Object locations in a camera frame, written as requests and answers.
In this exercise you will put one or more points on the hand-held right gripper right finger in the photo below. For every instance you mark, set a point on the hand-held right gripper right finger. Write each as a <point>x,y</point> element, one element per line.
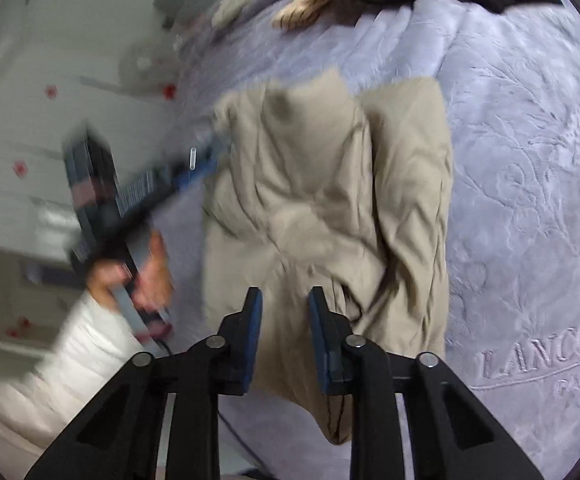
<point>320,347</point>

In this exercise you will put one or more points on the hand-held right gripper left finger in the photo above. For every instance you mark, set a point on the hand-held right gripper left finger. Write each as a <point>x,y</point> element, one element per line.
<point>255,340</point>

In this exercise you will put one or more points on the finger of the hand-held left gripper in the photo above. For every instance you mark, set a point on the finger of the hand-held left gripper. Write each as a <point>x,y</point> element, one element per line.
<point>205,165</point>

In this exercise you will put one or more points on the beige puffer jacket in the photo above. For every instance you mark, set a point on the beige puffer jacket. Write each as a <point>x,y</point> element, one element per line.
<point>320,185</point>

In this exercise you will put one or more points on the person's left forearm white sleeve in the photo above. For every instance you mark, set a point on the person's left forearm white sleeve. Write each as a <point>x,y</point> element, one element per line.
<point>70,370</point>

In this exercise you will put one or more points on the person's left hand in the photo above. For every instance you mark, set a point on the person's left hand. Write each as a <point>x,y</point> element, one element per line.
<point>155,270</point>

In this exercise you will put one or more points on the white cabinet with red flowers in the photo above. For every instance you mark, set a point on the white cabinet with red flowers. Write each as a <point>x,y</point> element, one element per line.
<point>10,125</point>

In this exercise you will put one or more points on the white electric fan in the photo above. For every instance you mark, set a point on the white electric fan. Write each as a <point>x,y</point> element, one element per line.
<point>142,65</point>

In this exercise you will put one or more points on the lavender embossed blanket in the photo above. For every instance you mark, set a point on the lavender embossed blanket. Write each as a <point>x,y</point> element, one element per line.
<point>520,160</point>

